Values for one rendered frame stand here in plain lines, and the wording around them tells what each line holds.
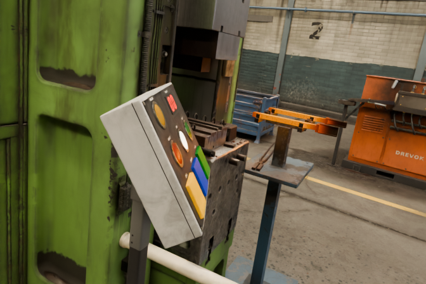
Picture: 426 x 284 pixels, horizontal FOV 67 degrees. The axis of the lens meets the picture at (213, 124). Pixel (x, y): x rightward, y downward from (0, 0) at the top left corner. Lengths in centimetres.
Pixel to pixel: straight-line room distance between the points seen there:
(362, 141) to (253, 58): 560
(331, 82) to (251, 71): 231
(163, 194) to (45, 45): 83
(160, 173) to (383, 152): 425
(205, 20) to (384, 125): 374
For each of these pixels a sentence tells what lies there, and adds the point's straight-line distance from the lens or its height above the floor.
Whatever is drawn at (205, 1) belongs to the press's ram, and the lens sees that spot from 115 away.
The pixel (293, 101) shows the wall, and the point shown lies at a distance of 914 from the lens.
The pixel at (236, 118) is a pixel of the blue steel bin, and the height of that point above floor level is 31.
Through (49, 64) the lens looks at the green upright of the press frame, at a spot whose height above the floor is 118.
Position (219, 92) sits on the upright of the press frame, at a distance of 157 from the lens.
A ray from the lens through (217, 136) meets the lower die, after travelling 131.
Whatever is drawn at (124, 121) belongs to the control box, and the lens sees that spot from 58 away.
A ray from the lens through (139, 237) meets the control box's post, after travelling 85.
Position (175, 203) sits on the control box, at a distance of 62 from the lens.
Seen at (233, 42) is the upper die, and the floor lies 134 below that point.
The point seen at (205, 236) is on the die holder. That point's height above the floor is 59.
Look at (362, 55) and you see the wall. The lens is 874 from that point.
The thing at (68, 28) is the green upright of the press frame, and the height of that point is 131.
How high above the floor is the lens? 130
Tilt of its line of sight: 13 degrees down
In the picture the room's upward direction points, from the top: 8 degrees clockwise
